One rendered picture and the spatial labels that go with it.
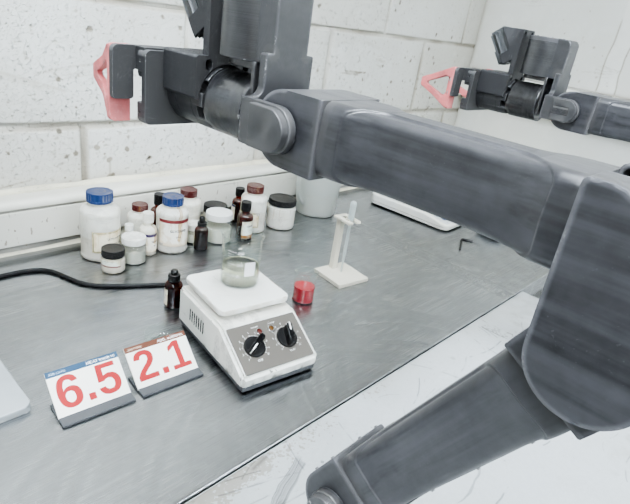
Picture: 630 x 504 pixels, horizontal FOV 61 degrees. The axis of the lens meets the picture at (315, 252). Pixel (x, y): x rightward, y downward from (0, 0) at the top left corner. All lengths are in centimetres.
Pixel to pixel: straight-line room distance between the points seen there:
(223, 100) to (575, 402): 33
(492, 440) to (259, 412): 42
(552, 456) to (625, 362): 54
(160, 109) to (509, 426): 39
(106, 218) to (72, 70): 28
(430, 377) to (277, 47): 59
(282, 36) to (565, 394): 31
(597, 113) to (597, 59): 109
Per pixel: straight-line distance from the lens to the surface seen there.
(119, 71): 53
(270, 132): 39
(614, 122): 91
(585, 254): 28
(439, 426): 39
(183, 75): 50
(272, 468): 67
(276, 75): 43
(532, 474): 78
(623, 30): 198
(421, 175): 34
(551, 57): 95
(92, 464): 68
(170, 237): 110
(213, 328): 78
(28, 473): 68
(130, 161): 120
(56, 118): 112
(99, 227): 105
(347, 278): 108
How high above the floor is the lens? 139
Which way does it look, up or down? 24 degrees down
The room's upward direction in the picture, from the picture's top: 9 degrees clockwise
